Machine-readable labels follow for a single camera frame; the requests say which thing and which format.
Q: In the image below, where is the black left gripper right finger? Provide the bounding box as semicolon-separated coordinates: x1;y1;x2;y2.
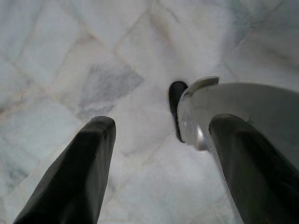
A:
208;113;299;224

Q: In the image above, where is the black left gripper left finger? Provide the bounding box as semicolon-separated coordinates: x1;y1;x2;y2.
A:
14;116;117;224

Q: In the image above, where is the silver left robot leg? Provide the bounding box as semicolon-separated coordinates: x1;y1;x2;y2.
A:
168;76;299;224

